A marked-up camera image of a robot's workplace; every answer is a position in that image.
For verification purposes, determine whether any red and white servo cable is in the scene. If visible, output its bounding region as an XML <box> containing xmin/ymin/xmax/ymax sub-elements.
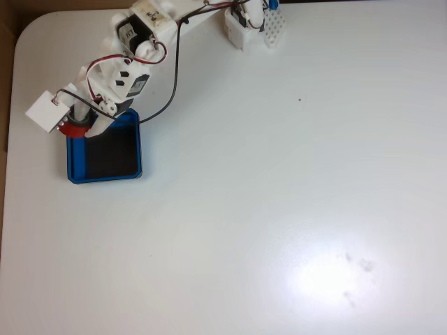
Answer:
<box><xmin>83</xmin><ymin>40</ymin><xmax>169</xmax><ymax>102</ymax></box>

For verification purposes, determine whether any white perforated plate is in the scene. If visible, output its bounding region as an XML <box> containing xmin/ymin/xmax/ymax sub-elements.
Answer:
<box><xmin>262</xmin><ymin>8</ymin><xmax>286</xmax><ymax>49</ymax></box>

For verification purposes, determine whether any blue box with black bottom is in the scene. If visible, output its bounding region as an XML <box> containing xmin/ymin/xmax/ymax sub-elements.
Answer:
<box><xmin>65</xmin><ymin>107</ymin><xmax>143</xmax><ymax>185</ymax></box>

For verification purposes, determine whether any red tape roll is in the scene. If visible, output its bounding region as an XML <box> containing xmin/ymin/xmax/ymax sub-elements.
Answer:
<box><xmin>57</xmin><ymin>110</ymin><xmax>98</xmax><ymax>139</ymax></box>

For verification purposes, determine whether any black cable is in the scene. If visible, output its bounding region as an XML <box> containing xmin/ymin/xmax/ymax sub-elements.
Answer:
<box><xmin>54</xmin><ymin>0</ymin><xmax>251</xmax><ymax>124</ymax></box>

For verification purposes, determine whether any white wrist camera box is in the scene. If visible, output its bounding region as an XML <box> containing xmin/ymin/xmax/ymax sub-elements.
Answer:
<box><xmin>24</xmin><ymin>89</ymin><xmax>73</xmax><ymax>134</ymax></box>

